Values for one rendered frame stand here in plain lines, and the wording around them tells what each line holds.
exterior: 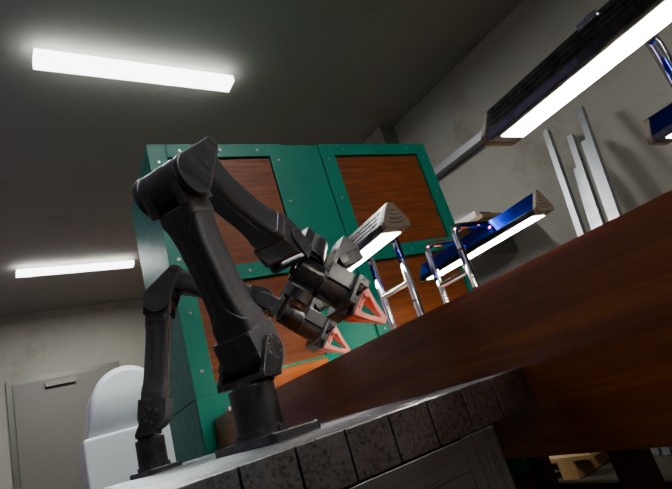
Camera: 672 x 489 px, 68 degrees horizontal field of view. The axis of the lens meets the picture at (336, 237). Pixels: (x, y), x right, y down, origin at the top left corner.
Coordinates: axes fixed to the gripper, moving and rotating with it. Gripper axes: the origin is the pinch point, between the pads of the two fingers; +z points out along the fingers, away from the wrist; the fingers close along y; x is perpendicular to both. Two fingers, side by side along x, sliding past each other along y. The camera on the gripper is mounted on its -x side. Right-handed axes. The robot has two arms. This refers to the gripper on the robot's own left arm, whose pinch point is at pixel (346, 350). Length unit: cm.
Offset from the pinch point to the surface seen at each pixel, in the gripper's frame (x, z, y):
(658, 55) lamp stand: -36, 2, -83
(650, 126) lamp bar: -63, 29, -60
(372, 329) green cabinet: -38, 26, 55
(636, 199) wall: -214, 162, 51
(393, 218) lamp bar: -25.1, -9.8, -23.8
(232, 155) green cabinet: -72, -57, 55
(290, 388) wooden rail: 19.9, -13.0, -13.2
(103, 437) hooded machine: 20, -38, 259
